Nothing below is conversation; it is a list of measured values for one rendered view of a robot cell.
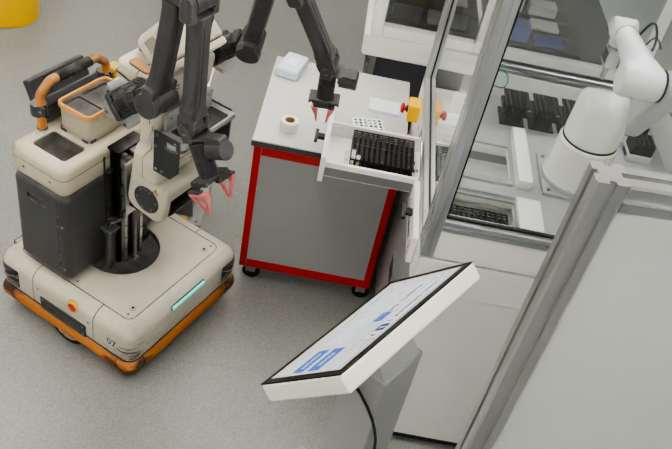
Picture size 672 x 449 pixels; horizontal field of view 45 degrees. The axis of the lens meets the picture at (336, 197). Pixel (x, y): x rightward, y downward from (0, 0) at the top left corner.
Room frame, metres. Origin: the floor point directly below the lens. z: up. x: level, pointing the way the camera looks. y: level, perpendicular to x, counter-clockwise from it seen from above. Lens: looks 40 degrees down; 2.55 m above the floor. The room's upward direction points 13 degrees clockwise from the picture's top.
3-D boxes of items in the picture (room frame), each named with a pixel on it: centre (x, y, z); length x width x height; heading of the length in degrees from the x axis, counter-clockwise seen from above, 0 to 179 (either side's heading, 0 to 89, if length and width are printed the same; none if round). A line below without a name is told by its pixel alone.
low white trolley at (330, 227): (2.71, 0.07, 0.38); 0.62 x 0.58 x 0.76; 2
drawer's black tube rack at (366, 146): (2.31, -0.13, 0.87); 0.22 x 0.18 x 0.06; 92
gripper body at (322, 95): (2.27, 0.11, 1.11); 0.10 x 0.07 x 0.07; 92
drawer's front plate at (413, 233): (2.00, -0.26, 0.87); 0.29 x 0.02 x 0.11; 2
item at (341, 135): (2.31, -0.13, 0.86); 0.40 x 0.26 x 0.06; 92
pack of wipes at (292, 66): (2.92, 0.30, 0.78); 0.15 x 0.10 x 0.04; 169
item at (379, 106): (2.79, -0.11, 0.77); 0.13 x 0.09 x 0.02; 90
